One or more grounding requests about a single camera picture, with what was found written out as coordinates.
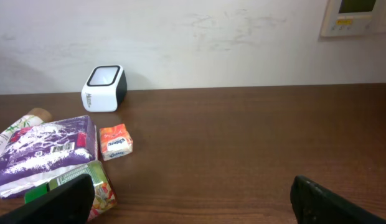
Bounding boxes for purple white tissue pack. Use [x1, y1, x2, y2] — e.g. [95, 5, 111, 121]
[0, 115, 98, 199]

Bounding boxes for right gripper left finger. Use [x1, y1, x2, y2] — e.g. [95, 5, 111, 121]
[0, 174, 95, 224]

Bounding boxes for small orange tissue pack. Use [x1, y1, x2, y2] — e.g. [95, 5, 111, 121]
[99, 124, 133, 161]

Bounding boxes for wall control panel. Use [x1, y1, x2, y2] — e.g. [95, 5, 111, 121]
[320, 0, 386, 37]

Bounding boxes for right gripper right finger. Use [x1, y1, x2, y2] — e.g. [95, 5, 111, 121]
[290, 175, 386, 224]

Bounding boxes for green orange snack packet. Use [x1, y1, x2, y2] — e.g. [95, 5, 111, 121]
[24, 161, 117, 223]

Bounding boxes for white green tube brown cap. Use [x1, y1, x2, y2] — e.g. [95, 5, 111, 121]
[0, 108, 53, 155]

